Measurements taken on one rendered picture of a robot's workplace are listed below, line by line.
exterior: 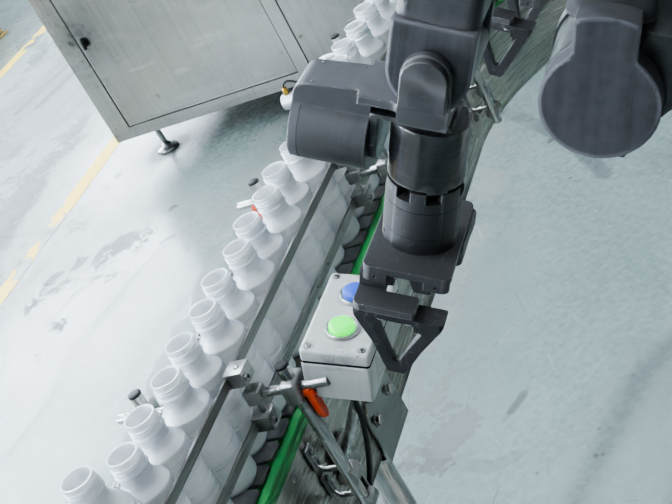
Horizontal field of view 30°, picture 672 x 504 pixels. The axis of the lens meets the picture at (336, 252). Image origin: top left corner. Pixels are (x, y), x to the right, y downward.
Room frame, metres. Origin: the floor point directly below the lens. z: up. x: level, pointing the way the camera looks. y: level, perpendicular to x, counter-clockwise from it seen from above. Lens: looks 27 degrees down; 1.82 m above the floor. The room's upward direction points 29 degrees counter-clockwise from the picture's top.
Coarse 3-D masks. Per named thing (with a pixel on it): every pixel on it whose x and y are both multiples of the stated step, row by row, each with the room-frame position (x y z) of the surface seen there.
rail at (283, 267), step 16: (368, 176) 1.66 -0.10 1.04; (320, 192) 1.54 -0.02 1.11; (352, 208) 1.58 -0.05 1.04; (304, 224) 1.47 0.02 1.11; (336, 240) 1.51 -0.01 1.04; (288, 256) 1.41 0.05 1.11; (320, 272) 1.45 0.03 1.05; (272, 288) 1.36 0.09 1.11; (320, 288) 1.43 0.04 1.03; (256, 320) 1.30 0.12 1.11; (304, 320) 1.38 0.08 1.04; (240, 352) 1.25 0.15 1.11; (288, 352) 1.32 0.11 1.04; (224, 384) 1.21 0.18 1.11; (272, 384) 1.27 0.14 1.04; (224, 400) 1.19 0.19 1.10; (208, 416) 1.16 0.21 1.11; (208, 432) 1.15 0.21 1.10; (256, 432) 1.21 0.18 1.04; (192, 448) 1.12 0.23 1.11; (192, 464) 1.11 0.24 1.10; (240, 464) 1.16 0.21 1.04; (176, 480) 1.08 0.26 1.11; (176, 496) 1.07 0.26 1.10; (224, 496) 1.12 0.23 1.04
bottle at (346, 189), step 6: (342, 168) 1.63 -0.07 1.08; (336, 174) 1.62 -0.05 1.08; (342, 174) 1.63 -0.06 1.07; (336, 180) 1.62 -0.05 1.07; (342, 180) 1.63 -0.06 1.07; (342, 186) 1.62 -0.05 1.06; (348, 186) 1.63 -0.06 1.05; (354, 186) 1.64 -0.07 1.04; (342, 192) 1.62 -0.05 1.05; (348, 192) 1.63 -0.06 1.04; (348, 198) 1.62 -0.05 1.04; (360, 210) 1.63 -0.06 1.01
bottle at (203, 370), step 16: (176, 336) 1.26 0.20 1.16; (192, 336) 1.24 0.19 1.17; (176, 352) 1.23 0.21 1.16; (192, 352) 1.23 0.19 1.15; (192, 368) 1.23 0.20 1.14; (208, 368) 1.23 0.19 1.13; (224, 368) 1.24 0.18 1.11; (192, 384) 1.22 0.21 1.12; (208, 384) 1.22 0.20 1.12; (240, 400) 1.23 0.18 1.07; (240, 416) 1.22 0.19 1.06; (240, 432) 1.22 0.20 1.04; (256, 448) 1.22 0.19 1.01
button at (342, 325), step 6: (336, 318) 1.20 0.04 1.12; (342, 318) 1.19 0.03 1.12; (348, 318) 1.19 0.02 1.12; (330, 324) 1.19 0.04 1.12; (336, 324) 1.19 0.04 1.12; (342, 324) 1.18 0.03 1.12; (348, 324) 1.18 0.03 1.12; (354, 324) 1.18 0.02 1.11; (330, 330) 1.18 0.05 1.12; (336, 330) 1.18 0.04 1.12; (342, 330) 1.17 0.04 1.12; (348, 330) 1.17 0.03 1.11
